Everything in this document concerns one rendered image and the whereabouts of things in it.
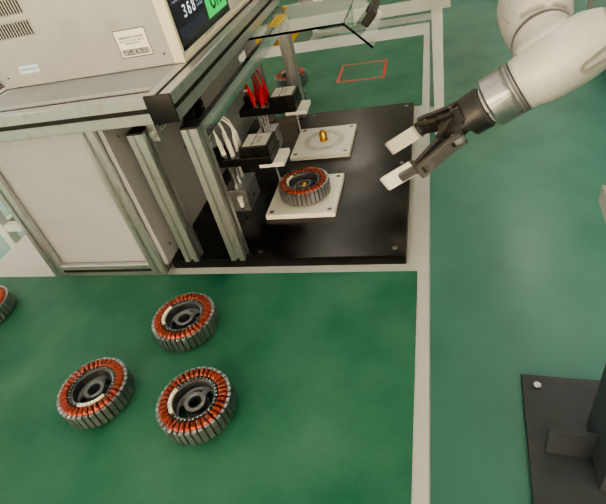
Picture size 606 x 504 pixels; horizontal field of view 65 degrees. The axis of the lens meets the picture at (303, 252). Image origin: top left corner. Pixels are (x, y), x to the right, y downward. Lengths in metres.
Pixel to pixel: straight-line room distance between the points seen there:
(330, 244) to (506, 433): 0.86
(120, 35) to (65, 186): 0.29
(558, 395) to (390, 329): 0.92
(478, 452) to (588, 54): 1.04
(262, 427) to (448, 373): 1.02
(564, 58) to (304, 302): 0.56
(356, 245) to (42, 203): 0.61
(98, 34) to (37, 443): 0.67
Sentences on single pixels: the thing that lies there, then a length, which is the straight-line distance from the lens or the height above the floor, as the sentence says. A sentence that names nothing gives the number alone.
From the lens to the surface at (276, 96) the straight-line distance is 1.20.
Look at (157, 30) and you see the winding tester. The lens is 0.90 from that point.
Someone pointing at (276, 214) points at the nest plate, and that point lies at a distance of 1.01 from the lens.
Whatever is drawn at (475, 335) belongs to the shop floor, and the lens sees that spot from 1.74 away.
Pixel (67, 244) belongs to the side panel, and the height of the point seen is 0.83.
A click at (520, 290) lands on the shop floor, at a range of 1.90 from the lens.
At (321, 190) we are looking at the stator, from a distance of 1.01.
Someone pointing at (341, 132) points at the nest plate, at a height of 0.78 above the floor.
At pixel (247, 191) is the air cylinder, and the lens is 1.05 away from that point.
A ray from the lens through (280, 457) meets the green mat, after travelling 0.68.
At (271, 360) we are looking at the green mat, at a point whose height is 0.75.
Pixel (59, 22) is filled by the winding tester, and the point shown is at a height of 1.21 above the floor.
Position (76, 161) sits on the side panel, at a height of 1.01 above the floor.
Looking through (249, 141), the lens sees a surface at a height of 0.92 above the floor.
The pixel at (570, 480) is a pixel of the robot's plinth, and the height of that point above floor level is 0.02.
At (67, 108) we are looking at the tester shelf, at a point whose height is 1.11.
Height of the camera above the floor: 1.34
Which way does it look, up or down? 39 degrees down
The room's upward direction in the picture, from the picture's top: 15 degrees counter-clockwise
